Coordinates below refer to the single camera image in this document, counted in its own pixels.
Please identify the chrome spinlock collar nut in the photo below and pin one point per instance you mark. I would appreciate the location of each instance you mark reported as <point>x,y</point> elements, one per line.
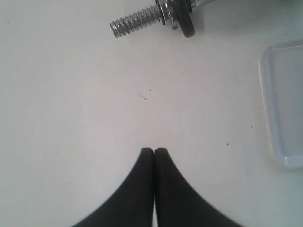
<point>167,13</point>

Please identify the chrome threaded dumbbell bar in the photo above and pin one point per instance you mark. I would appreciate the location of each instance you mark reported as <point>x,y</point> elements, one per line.
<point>144,18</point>

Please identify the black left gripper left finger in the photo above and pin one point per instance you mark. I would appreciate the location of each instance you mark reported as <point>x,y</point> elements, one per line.
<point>131,205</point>

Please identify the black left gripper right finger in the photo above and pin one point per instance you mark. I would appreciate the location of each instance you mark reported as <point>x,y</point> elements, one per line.
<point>177,203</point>

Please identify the black left weight plate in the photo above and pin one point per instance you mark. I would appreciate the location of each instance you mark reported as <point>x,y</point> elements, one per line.
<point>182,10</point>

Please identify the white plastic tray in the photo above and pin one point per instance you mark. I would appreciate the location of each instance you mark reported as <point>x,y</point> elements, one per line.
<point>281,77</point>

